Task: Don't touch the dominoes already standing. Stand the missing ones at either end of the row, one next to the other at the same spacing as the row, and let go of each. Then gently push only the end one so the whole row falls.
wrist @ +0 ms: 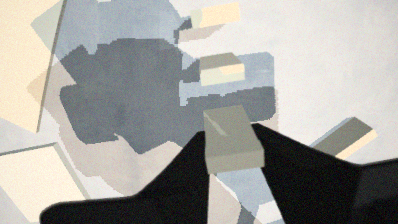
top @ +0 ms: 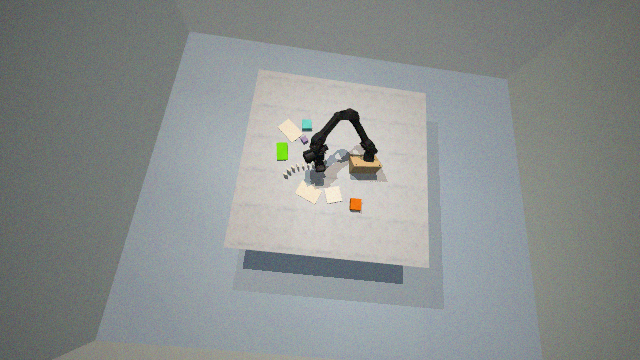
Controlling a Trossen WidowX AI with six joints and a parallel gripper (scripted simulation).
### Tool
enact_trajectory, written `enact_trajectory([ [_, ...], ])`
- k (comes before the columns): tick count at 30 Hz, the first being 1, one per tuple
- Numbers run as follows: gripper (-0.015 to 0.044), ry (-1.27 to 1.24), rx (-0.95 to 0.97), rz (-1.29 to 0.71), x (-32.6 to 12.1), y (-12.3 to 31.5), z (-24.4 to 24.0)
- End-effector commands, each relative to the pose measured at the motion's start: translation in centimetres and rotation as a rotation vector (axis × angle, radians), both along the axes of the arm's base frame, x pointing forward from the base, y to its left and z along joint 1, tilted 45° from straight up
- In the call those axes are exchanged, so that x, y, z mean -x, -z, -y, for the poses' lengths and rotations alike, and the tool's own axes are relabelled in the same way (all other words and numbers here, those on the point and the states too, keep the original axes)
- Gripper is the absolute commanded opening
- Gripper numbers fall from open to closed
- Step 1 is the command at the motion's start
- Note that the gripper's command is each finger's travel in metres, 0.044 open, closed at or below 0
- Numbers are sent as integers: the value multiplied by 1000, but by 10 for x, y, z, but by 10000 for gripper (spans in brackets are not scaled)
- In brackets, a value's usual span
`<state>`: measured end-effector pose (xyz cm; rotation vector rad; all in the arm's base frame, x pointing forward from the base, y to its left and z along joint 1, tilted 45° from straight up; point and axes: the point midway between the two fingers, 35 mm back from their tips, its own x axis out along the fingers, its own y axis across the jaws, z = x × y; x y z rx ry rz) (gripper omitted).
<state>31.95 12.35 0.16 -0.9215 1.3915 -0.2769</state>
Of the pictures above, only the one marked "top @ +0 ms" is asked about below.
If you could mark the green flat bar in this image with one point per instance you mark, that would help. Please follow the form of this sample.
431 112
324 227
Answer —
282 151

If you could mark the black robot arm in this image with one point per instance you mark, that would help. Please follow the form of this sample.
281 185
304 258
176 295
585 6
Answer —
320 137

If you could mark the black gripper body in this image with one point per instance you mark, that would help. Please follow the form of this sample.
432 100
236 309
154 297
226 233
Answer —
320 167

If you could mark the teal rectangular block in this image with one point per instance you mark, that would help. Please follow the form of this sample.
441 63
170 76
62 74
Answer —
306 125

